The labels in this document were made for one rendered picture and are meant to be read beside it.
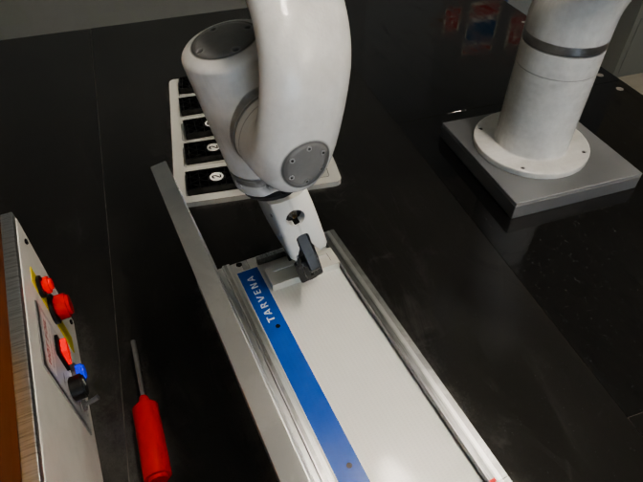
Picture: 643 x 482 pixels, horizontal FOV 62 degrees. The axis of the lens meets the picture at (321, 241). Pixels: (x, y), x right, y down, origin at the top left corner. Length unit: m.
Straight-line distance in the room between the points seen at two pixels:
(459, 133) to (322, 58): 0.59
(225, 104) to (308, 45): 0.11
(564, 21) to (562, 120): 0.15
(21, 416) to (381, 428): 0.34
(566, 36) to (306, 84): 0.50
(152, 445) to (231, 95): 0.36
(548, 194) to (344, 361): 0.43
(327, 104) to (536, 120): 0.52
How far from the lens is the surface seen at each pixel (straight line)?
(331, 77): 0.43
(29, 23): 2.78
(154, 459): 0.61
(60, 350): 0.59
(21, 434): 0.46
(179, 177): 0.92
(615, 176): 0.98
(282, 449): 0.39
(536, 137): 0.92
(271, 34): 0.42
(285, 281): 0.70
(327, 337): 0.66
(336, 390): 0.62
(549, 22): 0.85
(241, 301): 0.70
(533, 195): 0.89
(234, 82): 0.48
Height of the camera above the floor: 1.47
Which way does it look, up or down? 45 degrees down
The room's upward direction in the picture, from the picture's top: straight up
